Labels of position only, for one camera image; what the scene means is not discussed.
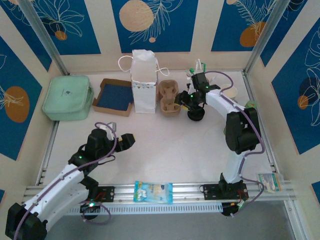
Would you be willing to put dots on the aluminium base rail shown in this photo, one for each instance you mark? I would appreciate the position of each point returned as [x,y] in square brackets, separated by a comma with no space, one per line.
[187,189]

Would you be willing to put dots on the stack of green paper cups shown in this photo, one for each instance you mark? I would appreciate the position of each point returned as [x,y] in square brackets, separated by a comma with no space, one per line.
[228,91]

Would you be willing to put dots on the stack of blue napkins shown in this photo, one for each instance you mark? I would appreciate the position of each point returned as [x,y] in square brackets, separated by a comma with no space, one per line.
[113,97]

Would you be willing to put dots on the green cylindrical tube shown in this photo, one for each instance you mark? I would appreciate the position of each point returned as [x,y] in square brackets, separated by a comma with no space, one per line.
[251,103]

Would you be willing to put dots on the brown cardboard tray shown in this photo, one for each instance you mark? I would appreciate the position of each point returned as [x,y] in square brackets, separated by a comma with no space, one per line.
[98,106]

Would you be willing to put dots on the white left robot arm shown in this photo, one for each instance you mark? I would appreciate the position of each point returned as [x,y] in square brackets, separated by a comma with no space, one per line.
[57,185]

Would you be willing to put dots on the white paper gift bag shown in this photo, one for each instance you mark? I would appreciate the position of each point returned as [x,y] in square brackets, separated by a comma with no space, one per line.
[145,87]

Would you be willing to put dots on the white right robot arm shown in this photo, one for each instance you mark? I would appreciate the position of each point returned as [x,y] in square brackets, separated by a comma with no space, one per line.
[243,135]

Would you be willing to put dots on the mint green zip pouch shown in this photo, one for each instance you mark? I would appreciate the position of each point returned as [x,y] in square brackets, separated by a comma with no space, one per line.
[67,97]

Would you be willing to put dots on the blue snack packet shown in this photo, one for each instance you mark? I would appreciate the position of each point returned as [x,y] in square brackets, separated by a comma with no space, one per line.
[153,192]

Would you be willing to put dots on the clear packet with green print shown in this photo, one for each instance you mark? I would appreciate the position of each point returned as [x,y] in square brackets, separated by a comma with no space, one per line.
[271,182]

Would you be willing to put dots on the white wrapped straw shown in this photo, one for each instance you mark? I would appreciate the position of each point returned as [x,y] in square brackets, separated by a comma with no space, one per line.
[198,65]

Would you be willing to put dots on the clear plastic straws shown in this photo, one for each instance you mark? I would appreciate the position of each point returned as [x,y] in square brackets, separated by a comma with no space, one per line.
[265,35]

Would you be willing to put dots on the green paper coffee cup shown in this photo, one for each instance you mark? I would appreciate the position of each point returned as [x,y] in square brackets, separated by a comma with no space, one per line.
[224,131]

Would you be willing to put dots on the aluminium frame post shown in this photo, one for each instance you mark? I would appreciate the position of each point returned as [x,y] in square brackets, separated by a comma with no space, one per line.
[42,35]

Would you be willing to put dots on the stack of pulp cup carriers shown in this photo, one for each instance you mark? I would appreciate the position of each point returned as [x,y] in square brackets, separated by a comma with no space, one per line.
[169,97]

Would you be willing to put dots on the green wrapped straw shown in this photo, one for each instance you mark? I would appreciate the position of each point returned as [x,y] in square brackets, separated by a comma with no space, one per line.
[191,72]
[204,67]

